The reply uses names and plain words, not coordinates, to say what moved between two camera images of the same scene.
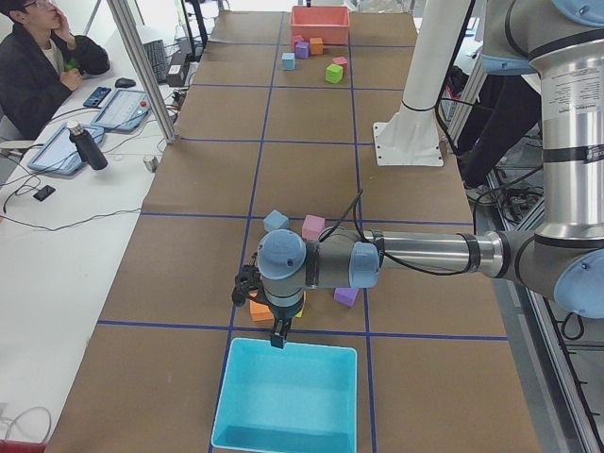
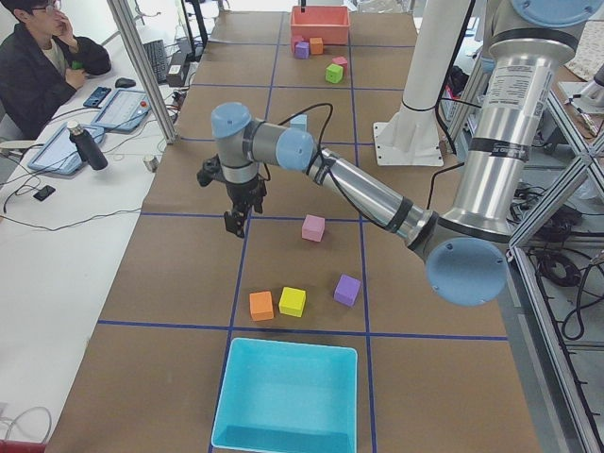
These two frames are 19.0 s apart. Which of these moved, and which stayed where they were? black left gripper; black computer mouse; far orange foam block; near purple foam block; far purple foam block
Moved: black left gripper
Stayed: far orange foam block; near purple foam block; far purple foam block; black computer mouse
